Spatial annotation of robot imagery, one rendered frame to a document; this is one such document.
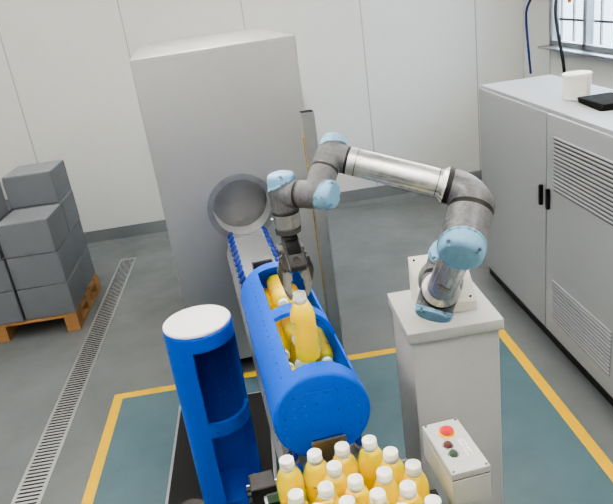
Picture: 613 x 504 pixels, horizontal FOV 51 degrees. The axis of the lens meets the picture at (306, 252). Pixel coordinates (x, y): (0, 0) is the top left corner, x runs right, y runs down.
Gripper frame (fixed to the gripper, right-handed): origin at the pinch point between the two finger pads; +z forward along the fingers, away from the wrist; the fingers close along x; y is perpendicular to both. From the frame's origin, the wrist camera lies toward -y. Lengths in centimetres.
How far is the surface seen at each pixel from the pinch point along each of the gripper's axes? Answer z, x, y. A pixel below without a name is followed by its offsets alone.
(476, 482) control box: 36, -30, -48
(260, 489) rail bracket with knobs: 42, 21, -25
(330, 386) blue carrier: 24.1, -3.3, -11.9
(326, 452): 41.0, 1.5, -18.1
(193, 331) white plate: 40, 35, 68
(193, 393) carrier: 66, 40, 64
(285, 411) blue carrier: 28.4, 10.4, -12.3
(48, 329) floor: 149, 161, 327
